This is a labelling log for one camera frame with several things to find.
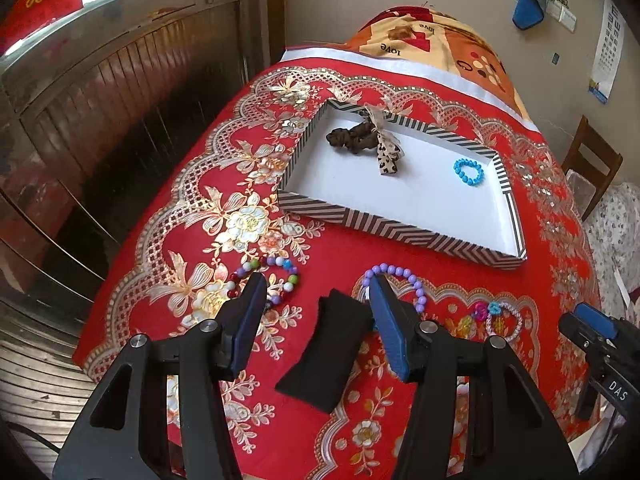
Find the wooden chair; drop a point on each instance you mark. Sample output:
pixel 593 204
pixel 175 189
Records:
pixel 592 142

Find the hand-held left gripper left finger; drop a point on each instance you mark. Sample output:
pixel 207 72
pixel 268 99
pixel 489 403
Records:
pixel 250 312

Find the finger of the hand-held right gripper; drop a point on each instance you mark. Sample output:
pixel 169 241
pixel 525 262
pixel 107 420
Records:
pixel 595 317

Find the black cloth piece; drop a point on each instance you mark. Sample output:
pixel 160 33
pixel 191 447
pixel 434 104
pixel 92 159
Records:
pixel 325 355

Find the brown scrunchie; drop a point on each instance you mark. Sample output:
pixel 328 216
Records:
pixel 345 136

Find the wall chart poster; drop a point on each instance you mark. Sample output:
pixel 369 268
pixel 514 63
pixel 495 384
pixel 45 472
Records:
pixel 607 50

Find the red floral embroidered tablecloth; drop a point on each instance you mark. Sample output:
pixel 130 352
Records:
pixel 350 255

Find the striped shallow tray box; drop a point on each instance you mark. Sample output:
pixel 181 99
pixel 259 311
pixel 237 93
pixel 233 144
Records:
pixel 400 195

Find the printed blanket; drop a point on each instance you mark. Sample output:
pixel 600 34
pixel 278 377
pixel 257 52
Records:
pixel 450 40

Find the white wall switch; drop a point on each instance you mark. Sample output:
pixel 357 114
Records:
pixel 562 12

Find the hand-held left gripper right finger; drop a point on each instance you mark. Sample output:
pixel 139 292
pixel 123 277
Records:
pixel 387 320

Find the floral patterned cloth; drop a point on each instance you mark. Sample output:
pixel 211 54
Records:
pixel 612 225

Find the wooden panel door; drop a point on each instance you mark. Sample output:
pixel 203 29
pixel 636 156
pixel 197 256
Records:
pixel 125 85

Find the red banner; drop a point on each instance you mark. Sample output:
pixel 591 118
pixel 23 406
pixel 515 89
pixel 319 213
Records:
pixel 35 0

